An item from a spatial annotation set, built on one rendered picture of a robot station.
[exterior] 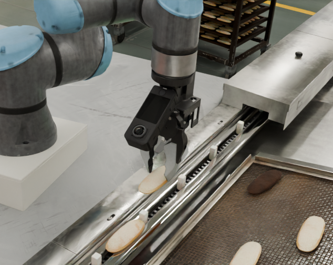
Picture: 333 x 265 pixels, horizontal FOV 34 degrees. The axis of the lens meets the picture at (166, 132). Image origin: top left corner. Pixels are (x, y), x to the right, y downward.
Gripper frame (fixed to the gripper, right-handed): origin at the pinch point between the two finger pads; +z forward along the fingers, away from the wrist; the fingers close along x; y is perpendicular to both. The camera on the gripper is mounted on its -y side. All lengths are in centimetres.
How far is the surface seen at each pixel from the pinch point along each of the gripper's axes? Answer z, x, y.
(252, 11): 56, 87, 254
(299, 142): 11.6, -12.9, 46.8
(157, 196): 8.7, 1.5, 3.6
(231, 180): 4.6, -9.8, 12.5
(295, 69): 2, -3, 66
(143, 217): 7.4, -0.6, -4.6
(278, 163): 3.2, -15.6, 21.9
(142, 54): 94, 149, 222
